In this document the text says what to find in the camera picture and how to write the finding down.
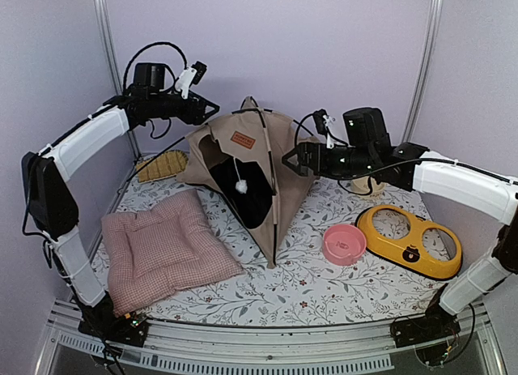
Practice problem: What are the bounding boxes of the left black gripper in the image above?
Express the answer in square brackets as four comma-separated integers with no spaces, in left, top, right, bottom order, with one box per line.
[150,90,221,124]

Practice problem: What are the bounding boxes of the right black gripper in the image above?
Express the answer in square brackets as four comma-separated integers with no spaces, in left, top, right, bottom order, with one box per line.
[282,141,376,177]

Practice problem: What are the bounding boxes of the black tent pole one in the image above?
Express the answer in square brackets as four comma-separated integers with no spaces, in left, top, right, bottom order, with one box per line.
[258,110,279,267]

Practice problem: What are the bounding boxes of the beige fabric pet tent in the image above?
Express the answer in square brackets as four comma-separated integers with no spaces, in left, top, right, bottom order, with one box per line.
[177,96,317,268]

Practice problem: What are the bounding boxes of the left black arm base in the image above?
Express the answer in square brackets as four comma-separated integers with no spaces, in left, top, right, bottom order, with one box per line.
[73,292,149,361]

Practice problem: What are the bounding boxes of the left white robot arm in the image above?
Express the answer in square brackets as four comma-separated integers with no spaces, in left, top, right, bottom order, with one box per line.
[21,62,219,307]

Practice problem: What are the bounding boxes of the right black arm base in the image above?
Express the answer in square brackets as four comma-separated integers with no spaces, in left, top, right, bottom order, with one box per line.
[390,286,461,366]

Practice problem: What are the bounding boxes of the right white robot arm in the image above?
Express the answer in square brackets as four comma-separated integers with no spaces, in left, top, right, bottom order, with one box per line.
[282,108,517,339]

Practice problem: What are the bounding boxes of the pink pet bowl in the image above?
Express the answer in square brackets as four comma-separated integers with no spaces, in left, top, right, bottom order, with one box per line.
[321,224,367,266]

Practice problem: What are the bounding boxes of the woven scratcher tray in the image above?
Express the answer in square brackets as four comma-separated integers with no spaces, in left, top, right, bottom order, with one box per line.
[136,150,188,183]

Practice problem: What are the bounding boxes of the white pompom toy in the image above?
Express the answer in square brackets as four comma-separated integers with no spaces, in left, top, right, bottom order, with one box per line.
[235,180,248,194]

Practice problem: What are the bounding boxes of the cream cat bowl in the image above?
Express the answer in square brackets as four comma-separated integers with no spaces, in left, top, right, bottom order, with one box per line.
[350,177,386,199]

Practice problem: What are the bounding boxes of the pink checkered cushion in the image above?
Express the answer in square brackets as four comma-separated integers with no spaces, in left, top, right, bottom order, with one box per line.
[101,189,243,317]

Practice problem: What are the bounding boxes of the yellow double bowl stand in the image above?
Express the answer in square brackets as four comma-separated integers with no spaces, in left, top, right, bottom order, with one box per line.
[355,205,463,281]

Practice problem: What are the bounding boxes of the green circuit board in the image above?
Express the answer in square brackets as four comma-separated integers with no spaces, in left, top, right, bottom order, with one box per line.
[124,312,146,328]

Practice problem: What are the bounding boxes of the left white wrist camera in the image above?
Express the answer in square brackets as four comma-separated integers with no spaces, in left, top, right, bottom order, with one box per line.
[174,61,207,100]

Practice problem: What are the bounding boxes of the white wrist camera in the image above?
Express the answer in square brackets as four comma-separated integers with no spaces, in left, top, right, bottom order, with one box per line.
[312,109,335,149]
[174,61,207,100]

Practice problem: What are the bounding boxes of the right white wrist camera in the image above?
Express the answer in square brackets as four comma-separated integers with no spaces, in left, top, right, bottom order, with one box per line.
[312,109,335,149]

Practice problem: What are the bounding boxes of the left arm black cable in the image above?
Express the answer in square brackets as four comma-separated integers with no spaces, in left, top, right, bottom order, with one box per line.
[121,41,189,140]

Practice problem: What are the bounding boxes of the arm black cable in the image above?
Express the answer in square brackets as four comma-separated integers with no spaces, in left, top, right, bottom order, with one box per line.
[121,41,189,140]
[293,112,518,198]

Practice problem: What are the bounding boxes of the right aluminium frame post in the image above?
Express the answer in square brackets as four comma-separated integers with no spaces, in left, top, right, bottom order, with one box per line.
[401,0,444,142]

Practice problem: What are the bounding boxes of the aluminium frame post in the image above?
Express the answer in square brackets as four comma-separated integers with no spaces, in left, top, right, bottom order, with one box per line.
[91,0,142,161]
[401,0,444,142]

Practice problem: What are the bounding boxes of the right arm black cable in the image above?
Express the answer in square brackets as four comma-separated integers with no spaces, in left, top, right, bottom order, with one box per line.
[293,112,518,198]

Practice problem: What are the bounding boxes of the left aluminium frame post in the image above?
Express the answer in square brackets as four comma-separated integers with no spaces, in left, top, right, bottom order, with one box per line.
[91,0,142,161]

